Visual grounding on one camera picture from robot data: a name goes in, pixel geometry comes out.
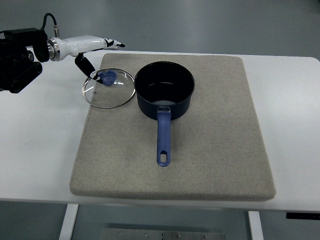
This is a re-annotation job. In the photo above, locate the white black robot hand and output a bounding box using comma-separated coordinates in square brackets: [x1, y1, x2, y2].
[47, 35, 125, 87]

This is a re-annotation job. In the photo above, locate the glass pot lid blue knob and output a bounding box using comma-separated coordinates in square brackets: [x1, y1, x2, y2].
[82, 68, 136, 109]

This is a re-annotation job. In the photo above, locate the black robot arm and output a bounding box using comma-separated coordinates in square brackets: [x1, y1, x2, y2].
[0, 13, 60, 94]

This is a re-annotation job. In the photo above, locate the dark blue saucepan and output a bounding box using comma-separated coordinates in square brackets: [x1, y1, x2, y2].
[134, 61, 195, 167]

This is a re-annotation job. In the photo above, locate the white table leg left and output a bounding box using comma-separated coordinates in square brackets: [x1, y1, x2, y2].
[58, 204, 79, 240]

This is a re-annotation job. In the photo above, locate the white table leg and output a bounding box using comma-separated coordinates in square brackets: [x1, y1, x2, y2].
[247, 211, 264, 240]
[58, 204, 79, 240]

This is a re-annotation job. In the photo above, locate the beige felt mat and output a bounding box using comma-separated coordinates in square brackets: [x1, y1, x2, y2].
[69, 53, 276, 202]

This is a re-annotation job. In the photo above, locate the white table leg right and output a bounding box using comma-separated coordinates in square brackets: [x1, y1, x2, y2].
[247, 211, 264, 240]

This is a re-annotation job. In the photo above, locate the black table control panel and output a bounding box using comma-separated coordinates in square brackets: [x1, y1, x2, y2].
[286, 212, 320, 221]

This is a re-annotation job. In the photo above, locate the grey metal base plate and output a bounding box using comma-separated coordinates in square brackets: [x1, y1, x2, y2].
[99, 228, 226, 240]

